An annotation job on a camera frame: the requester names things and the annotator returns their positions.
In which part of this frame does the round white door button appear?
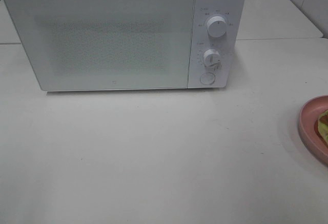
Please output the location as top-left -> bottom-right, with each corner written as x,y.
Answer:
200,73 -> 215,85

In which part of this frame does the white microwave door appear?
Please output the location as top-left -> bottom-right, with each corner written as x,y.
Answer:
4,0 -> 194,91

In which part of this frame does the pink round plate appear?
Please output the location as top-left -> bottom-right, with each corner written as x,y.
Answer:
298,95 -> 327,166

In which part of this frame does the toy bread sandwich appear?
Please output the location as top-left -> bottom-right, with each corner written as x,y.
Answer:
317,110 -> 328,145

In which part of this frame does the white lower timer knob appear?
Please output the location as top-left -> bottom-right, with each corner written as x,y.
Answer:
203,49 -> 221,68

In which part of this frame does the white upper power knob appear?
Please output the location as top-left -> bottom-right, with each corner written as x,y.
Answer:
206,15 -> 227,38

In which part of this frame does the white microwave oven body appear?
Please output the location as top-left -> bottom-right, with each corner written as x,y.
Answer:
5,0 -> 247,92

